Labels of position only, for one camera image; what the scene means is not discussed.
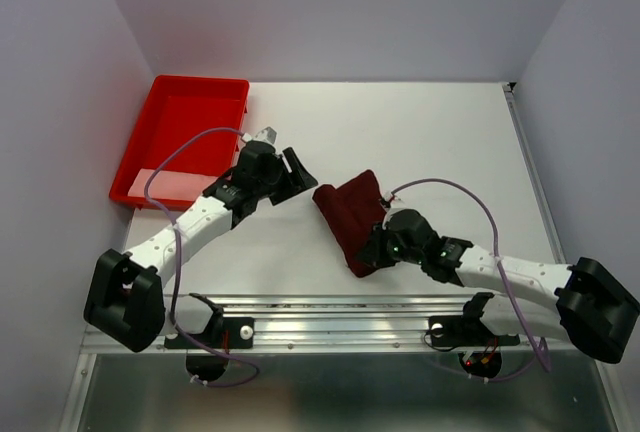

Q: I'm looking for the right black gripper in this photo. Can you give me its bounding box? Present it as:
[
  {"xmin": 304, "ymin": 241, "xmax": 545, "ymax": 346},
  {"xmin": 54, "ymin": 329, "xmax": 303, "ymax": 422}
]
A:
[{"xmin": 352, "ymin": 221, "xmax": 424, "ymax": 269}]

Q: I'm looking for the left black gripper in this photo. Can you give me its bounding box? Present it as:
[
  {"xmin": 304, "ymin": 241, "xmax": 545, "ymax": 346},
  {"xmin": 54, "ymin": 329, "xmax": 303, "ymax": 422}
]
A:
[{"xmin": 255, "ymin": 147, "xmax": 318, "ymax": 205}]

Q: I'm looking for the dark red t shirt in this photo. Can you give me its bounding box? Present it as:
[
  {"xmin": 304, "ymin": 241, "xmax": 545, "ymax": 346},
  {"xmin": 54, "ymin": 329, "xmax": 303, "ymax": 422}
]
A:
[{"xmin": 312, "ymin": 169, "xmax": 386, "ymax": 278}]

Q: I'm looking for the red plastic tray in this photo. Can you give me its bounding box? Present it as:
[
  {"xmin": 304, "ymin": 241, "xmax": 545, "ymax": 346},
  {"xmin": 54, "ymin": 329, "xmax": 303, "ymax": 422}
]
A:
[{"xmin": 109, "ymin": 75, "xmax": 249, "ymax": 211}]

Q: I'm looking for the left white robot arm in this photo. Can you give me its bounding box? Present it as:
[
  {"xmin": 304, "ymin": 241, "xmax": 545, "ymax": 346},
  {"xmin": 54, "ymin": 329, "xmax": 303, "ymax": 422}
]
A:
[{"xmin": 83, "ymin": 141, "xmax": 318, "ymax": 352}]

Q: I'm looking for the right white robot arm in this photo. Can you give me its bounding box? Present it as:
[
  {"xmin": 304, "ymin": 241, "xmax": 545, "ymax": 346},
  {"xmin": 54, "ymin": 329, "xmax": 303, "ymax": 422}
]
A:
[{"xmin": 356, "ymin": 225, "xmax": 639, "ymax": 364}]

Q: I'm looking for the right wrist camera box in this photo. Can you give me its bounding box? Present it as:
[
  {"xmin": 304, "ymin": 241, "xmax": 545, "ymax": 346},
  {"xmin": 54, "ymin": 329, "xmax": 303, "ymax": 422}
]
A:
[{"xmin": 383, "ymin": 202, "xmax": 441, "ymax": 249}]

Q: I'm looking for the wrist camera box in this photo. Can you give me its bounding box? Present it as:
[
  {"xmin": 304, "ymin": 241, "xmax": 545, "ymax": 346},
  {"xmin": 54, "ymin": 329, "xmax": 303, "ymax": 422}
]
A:
[
  {"xmin": 383, "ymin": 202, "xmax": 441, "ymax": 249},
  {"xmin": 236, "ymin": 126, "xmax": 277, "ymax": 178}
]

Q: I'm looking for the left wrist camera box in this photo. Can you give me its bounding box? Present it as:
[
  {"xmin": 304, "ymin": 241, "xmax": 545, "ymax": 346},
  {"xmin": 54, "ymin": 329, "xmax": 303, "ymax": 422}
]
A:
[{"xmin": 236, "ymin": 126, "xmax": 277, "ymax": 178}]

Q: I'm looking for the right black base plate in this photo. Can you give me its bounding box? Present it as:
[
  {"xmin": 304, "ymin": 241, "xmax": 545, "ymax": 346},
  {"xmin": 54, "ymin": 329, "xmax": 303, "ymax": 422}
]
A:
[{"xmin": 426, "ymin": 315, "xmax": 520, "ymax": 351}]

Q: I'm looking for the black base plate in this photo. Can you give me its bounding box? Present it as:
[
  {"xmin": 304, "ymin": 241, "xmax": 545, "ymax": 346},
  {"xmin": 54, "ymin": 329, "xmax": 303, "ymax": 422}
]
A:
[
  {"xmin": 192, "ymin": 316, "xmax": 255, "ymax": 350},
  {"xmin": 426, "ymin": 315, "xmax": 520, "ymax": 351}
]

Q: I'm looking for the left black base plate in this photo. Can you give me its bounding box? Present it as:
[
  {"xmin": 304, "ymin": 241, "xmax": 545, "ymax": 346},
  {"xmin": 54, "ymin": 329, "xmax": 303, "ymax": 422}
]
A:
[{"xmin": 192, "ymin": 316, "xmax": 255, "ymax": 350}]

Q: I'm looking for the aluminium rail frame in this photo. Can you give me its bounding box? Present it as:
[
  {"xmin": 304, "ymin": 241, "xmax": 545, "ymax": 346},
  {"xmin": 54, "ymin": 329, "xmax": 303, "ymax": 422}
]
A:
[{"xmin": 62, "ymin": 83, "xmax": 626, "ymax": 431}]

